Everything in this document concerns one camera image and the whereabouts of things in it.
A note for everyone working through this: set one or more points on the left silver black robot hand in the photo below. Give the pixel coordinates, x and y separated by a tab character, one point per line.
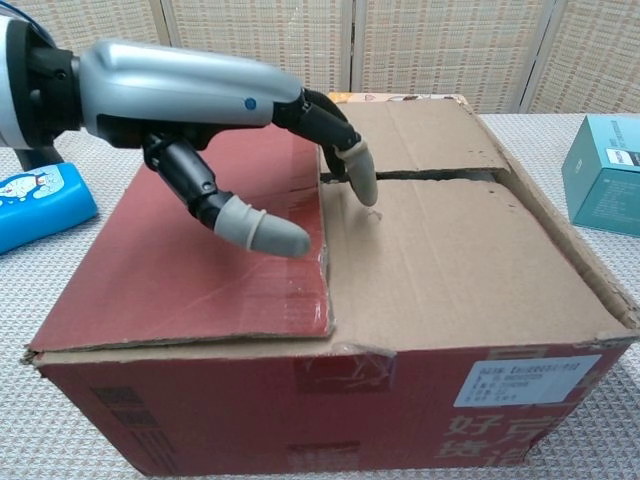
165	90

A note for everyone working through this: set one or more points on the red cardboard shipping box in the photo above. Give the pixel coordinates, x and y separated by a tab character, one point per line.
450	250

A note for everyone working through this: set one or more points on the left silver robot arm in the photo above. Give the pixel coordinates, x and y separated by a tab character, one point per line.
20	85

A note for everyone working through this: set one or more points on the teal product box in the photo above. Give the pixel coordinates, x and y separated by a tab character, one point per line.
605	190

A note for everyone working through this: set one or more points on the cola bottle with red label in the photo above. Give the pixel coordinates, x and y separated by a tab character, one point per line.
40	157

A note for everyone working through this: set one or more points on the blue cartoon pencil case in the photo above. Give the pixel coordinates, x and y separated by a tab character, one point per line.
45	205

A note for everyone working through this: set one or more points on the yellow cartoon tissue pack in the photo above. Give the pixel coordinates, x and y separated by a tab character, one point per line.
400	97

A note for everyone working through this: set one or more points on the woven folding screen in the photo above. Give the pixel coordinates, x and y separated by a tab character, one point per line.
425	45

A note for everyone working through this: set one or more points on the beige woven tablecloth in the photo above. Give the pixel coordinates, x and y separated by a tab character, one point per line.
60	400

